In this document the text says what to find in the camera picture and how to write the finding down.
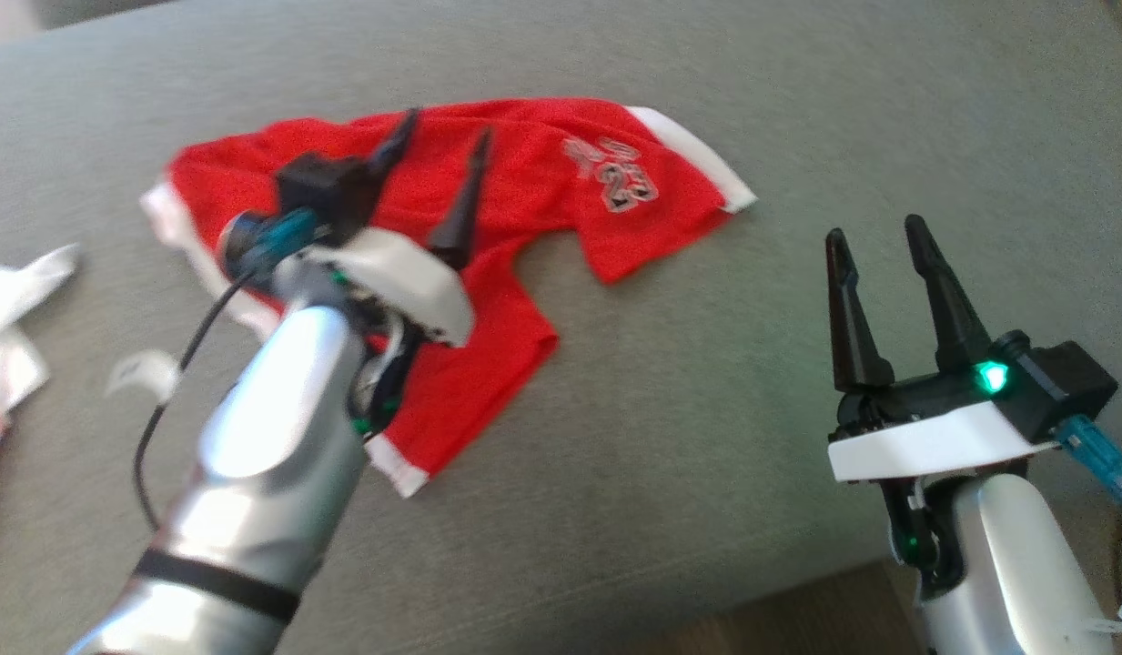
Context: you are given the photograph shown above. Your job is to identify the right arm cable, teal plug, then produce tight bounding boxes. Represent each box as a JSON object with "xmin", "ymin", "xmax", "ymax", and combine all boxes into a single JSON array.
[{"xmin": 1055, "ymin": 414, "xmax": 1122, "ymax": 606}]

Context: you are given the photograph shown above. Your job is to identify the arm cable, teal plug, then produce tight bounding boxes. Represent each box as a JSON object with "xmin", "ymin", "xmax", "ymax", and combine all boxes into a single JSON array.
[
  {"xmin": 133, "ymin": 207, "xmax": 325, "ymax": 533},
  {"xmin": 1055, "ymin": 414, "xmax": 1122, "ymax": 606}
]

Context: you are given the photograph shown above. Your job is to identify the white left cable tag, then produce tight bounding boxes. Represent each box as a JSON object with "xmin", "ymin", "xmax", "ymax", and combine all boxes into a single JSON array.
[{"xmin": 104, "ymin": 348, "xmax": 181, "ymax": 406}]

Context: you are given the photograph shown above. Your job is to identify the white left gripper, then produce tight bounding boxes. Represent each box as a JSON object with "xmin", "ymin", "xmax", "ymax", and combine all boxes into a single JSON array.
[{"xmin": 298, "ymin": 107, "xmax": 494, "ymax": 347}]

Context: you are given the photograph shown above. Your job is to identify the red shorts with white hem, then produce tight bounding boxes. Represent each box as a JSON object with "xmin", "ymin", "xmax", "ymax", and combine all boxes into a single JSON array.
[{"xmin": 142, "ymin": 96, "xmax": 758, "ymax": 499}]

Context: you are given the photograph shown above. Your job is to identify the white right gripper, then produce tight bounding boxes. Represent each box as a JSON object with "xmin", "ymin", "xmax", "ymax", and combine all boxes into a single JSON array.
[{"xmin": 824, "ymin": 214, "xmax": 1057, "ymax": 483}]

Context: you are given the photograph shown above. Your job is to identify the red jersey with white sleeves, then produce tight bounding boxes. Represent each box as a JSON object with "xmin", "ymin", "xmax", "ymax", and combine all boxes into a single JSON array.
[{"xmin": 0, "ymin": 244, "xmax": 81, "ymax": 474}]

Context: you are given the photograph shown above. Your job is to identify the large grey sofa cushion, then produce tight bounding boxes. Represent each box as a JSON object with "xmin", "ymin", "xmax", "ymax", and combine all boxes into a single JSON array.
[{"xmin": 0, "ymin": 0, "xmax": 1122, "ymax": 655}]

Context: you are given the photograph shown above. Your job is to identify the left arm cable, teal plug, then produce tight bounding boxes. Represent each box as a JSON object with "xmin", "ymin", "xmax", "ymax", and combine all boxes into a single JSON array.
[{"xmin": 133, "ymin": 207, "xmax": 325, "ymax": 533}]

